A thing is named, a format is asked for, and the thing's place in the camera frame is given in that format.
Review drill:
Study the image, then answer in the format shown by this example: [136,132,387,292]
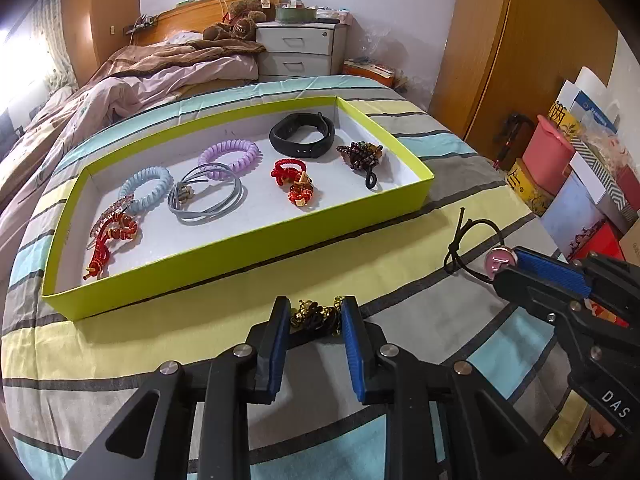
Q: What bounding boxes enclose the black and red frame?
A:
[495,112,536,168]

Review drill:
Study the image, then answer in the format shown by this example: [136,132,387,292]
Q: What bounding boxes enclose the grey hair bands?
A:
[167,162,247,223]

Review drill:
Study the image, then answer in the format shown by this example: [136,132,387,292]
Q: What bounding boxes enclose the black gold bead bracelet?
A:
[290,296,347,333]

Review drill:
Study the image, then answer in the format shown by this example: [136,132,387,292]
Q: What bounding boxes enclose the dark bead bracelet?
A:
[336,141,385,192]

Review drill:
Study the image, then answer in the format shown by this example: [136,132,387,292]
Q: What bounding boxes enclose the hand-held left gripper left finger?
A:
[62,296,292,480]

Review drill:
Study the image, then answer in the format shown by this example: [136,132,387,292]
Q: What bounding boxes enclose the stack of books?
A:
[342,57,396,86]

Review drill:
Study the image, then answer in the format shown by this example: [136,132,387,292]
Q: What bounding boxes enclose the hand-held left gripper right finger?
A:
[342,296,568,480]

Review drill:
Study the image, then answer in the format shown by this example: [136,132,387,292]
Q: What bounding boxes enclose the green bowl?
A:
[275,4,313,24]

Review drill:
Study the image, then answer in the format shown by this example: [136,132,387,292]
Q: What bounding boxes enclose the pink crown hair clip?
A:
[89,193,136,251]

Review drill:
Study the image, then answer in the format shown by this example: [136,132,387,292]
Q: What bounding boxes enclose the black hair tie pink charm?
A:
[444,208,516,286]

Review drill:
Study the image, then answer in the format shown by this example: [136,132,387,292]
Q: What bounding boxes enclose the red box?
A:
[570,220,631,262]

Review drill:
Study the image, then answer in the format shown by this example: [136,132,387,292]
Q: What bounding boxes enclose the red knotted cord bracelet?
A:
[82,212,140,281]

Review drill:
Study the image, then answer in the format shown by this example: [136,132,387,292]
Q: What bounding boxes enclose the person's right hand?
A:
[589,409,622,443]

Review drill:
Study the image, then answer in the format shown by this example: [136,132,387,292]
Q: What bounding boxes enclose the blue spiral hair tie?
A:
[119,165,173,214]

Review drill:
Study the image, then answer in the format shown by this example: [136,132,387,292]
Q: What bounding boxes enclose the brown teddy bear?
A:
[202,0,271,41]

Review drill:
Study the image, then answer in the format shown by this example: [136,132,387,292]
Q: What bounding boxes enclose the pink duvet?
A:
[0,52,261,211]

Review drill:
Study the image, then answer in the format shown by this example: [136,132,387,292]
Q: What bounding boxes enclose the white nightstand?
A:
[255,21,348,81]

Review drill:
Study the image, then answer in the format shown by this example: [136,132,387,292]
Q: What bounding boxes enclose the pink plastic bin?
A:
[522,114,576,193]

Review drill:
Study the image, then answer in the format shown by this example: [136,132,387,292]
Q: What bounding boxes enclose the wooden wardrobe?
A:
[50,0,143,86]
[430,0,621,151]

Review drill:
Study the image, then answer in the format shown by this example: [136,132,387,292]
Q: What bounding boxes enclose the yellow patterned bag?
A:
[547,100,583,136]

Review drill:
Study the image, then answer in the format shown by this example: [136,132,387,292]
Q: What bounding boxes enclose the yellow patterned box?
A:
[505,157,556,216]

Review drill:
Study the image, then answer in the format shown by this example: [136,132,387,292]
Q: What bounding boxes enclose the red gold bead bracelet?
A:
[270,158,316,207]

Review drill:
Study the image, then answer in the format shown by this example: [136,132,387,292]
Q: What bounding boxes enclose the light curtain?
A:
[37,20,81,91]

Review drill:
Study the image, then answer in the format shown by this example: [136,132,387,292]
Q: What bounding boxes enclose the blue white box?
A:
[542,175,608,256]

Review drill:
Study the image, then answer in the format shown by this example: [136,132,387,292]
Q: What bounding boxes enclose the wooden headboard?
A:
[129,0,285,48]

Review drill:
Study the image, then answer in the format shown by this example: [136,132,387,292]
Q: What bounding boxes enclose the brown blanket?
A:
[95,35,268,81]

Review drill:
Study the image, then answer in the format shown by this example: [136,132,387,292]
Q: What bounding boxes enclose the purple spiral hair tie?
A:
[198,140,261,181]

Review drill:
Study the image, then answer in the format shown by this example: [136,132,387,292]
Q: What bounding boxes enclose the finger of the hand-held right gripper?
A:
[514,246,640,328]
[492,261,587,325]

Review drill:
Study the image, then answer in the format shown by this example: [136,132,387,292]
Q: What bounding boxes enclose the green cardboard box tray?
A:
[41,95,434,321]

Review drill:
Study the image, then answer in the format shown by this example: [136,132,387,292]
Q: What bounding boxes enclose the black wristband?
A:
[269,111,336,158]

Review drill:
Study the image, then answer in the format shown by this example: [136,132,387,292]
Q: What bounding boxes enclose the striped white box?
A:
[570,137,640,221]

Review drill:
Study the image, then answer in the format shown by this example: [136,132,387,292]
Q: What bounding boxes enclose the white paper bag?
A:
[555,66,623,133]

